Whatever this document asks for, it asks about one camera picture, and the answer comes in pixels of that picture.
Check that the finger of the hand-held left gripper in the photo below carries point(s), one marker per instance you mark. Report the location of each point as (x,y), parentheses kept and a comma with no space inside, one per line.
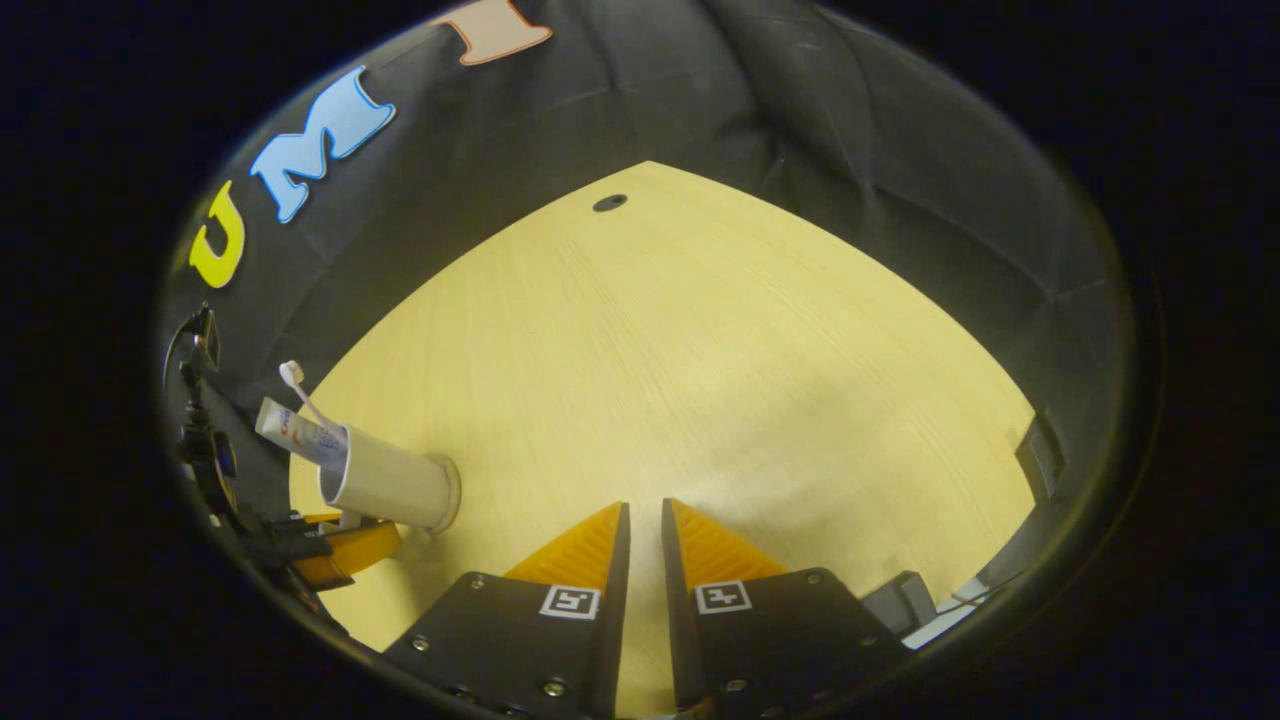
(300,535)
(345,560)

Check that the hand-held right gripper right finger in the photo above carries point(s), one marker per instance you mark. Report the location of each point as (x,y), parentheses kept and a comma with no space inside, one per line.
(780,640)

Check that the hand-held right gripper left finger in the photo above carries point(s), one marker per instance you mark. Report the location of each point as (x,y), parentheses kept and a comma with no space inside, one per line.
(520,640)

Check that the white cup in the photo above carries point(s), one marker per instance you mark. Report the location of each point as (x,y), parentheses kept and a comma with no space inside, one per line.
(390,485)

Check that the white toothpaste tube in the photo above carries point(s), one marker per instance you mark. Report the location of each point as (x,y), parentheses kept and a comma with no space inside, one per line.
(295,430)

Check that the white toothbrush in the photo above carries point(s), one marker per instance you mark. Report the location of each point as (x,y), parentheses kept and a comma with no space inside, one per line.
(291,373)

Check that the wooden desktop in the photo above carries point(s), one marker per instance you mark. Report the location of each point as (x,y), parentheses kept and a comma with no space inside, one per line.
(700,350)

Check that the grey box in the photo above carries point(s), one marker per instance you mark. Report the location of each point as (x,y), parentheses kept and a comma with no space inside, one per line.
(900,602)

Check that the white sheet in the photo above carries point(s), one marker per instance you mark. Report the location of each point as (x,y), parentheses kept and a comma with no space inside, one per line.
(945,620)

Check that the dark boxy object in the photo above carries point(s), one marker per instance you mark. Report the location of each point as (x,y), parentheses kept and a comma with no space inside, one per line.
(1040,455)

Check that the black backdrop cloth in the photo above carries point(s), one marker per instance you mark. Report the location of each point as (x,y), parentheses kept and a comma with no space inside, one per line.
(800,120)

